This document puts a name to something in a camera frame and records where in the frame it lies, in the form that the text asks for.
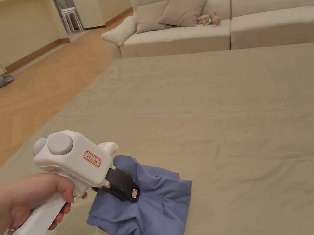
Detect small beige cushion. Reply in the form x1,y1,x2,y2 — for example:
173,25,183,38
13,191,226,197
134,0,171,34

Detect cream sofa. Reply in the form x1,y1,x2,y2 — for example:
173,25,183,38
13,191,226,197
99,0,314,60

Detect large beige cushion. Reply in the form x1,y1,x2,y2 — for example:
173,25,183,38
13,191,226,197
157,0,210,29

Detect person's left hand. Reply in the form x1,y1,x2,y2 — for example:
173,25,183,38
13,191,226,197
0,170,90,233

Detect bed with beige sheet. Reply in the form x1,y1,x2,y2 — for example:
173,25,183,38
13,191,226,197
0,43,314,235

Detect cream pillow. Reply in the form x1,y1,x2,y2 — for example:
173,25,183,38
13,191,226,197
100,15,138,47

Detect stacked white stools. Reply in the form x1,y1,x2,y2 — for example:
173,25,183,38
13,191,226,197
60,7,85,34

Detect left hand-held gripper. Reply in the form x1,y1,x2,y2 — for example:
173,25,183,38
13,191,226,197
0,127,143,235

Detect brown plush toy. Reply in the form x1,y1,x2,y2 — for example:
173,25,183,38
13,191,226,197
196,10,222,28

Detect blue garment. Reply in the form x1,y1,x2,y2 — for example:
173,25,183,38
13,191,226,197
84,152,195,235

